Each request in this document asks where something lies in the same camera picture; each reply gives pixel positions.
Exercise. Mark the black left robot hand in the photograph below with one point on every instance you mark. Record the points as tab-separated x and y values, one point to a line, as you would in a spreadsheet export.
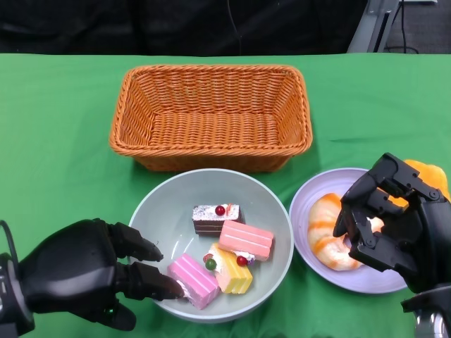
70	271

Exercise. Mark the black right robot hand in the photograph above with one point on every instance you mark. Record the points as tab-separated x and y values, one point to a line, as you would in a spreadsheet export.
430	239

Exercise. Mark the grey bowl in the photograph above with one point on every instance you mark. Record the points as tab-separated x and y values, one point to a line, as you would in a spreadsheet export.
211	190

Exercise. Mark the magenta pink cake slice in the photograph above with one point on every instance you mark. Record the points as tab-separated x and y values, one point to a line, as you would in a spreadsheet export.
194	278

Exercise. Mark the pale lavender plate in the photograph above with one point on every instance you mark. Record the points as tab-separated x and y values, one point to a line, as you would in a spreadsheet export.
310	197

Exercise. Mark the chocolate cake slice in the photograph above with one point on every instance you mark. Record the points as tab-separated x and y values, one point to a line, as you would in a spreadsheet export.
208	223

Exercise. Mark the yellow cake slice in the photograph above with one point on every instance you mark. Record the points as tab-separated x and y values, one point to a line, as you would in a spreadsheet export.
234	278

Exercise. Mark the salmon pink cake slice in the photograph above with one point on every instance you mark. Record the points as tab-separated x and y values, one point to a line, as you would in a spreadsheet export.
246	237

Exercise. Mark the orange wicker basket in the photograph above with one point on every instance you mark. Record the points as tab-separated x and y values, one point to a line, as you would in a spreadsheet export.
211	130

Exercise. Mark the green tablecloth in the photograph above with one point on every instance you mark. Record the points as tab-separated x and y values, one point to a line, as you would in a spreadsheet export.
352	105

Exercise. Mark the grey monitor stand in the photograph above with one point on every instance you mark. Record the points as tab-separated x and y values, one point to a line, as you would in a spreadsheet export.
368	24

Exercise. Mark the black backdrop cloth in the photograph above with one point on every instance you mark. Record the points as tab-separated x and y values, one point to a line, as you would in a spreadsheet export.
105	24

